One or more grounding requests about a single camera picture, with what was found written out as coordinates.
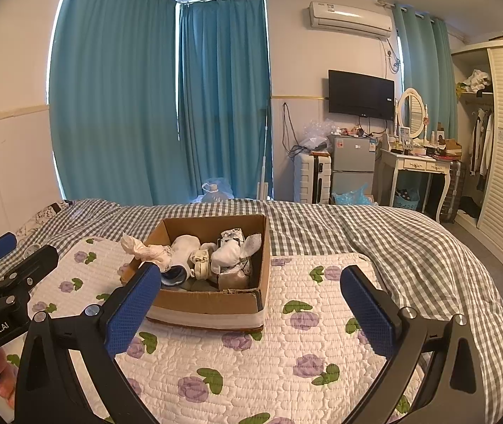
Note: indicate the blue plastic bag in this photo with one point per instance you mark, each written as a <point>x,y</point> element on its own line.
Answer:
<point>353,196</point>

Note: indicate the white socks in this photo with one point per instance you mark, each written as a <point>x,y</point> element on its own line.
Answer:
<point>202,265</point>

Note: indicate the dark suitcase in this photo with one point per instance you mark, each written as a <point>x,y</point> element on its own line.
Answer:
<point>452,190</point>

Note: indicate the patterned pillow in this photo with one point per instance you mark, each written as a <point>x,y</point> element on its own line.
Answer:
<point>44,216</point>

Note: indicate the narrow teal curtain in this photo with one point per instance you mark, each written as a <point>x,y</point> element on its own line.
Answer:
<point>225,97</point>

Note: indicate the clear plastic bag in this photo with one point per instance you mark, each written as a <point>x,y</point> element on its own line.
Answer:
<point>315,137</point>

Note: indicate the light teal curtain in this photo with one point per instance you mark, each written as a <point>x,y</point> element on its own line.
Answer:
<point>428,66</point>

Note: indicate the floral quilted mat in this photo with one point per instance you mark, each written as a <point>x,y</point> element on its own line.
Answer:
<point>251,375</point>

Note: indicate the black wall television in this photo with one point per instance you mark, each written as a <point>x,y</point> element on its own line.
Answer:
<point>359,92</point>

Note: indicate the grey mini fridge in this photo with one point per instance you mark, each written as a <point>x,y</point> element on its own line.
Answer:
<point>353,159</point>

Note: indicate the cardboard box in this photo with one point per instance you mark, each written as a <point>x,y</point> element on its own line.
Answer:
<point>207,304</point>

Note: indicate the white mop pole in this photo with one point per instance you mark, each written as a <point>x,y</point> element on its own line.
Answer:
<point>265,154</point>

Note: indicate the group of cosmetic bottles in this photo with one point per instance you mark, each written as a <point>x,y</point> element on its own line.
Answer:
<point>437,143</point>

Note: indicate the person's left hand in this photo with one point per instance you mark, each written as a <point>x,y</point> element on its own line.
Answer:
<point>4,375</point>

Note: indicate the white clothes on shelf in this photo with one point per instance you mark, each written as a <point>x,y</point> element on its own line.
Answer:
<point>474,80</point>

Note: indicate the white suitcase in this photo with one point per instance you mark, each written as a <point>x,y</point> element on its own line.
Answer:
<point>306,176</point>

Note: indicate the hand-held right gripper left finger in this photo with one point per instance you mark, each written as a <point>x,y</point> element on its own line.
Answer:
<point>130,313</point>

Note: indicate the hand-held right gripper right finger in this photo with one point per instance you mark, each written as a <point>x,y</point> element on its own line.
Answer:
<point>368,313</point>

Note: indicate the white sock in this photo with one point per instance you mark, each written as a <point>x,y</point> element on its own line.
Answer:
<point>229,251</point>

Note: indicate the hanging clothes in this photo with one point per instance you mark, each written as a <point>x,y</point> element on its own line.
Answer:
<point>483,141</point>

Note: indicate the large water bottle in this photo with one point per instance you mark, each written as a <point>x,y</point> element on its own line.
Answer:
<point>216,194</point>

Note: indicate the white air conditioner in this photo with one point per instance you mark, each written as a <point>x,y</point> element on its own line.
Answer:
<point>348,17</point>

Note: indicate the oval white vanity mirror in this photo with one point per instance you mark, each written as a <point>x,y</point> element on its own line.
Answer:
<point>412,110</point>

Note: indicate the cream knotted cloth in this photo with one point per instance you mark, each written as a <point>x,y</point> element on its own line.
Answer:
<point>143,249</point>

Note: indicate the white dressing table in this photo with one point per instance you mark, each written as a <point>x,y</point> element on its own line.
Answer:
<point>415,163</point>

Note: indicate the blue basket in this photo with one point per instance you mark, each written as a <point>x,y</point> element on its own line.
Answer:
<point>406,201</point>

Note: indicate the wide teal curtain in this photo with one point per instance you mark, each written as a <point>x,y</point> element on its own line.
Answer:
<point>114,97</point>

